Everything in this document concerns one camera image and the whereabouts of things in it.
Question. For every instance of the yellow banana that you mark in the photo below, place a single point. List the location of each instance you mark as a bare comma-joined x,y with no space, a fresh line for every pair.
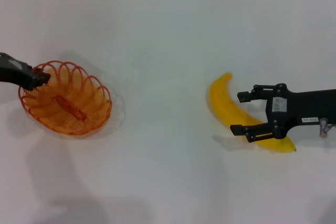
223,98

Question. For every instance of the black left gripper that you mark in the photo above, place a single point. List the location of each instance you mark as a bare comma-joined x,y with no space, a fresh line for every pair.
13,73

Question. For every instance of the silver right wrist connector plug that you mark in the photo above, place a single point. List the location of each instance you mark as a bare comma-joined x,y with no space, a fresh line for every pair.
324,128

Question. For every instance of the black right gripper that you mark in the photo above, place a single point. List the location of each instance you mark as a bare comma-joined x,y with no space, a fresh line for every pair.
307,106

